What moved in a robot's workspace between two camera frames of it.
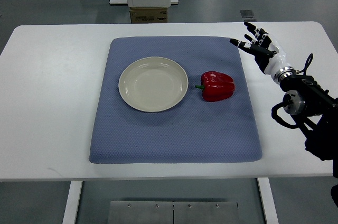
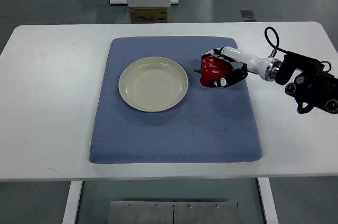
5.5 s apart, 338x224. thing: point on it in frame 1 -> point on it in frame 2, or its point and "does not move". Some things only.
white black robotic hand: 268,54 -> 268,67
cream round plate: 153,84 does not move
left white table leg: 69,215 does not move
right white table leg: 268,201 does not move
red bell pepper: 216,86 -> 212,69
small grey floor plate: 247,14 does not move
